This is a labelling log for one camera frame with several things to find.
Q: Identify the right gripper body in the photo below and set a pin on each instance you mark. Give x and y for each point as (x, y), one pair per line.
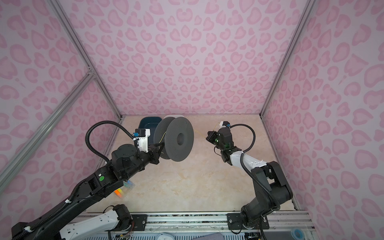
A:
(217, 140)

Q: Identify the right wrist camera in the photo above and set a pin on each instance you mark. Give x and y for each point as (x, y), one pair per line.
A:
(224, 124)

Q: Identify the diagonal aluminium frame bar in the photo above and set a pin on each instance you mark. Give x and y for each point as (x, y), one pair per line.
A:
(16, 164)

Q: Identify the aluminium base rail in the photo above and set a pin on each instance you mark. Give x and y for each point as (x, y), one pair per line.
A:
(193, 225)

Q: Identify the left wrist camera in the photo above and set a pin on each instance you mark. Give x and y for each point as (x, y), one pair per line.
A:
(141, 136)

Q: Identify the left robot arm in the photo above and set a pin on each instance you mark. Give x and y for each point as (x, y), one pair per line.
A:
(126, 161)

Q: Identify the dark grey spool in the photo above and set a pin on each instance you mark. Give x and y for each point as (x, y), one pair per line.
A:
(177, 135)

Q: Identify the pack of highlighter markers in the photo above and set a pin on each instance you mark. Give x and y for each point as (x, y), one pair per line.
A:
(123, 191)

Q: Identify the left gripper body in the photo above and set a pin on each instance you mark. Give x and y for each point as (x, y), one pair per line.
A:
(153, 156)

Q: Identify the dark teal plastic bin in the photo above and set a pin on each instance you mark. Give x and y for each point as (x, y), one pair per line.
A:
(149, 122)

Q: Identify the white plastic bin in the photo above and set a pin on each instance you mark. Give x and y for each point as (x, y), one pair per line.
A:
(174, 116)

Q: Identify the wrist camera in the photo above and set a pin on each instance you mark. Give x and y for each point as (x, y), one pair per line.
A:
(141, 136)
(224, 124)

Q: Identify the blue tape roll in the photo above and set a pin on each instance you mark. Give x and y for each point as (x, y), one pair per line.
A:
(297, 234)

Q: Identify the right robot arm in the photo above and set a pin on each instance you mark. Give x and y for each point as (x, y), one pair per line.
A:
(271, 186)

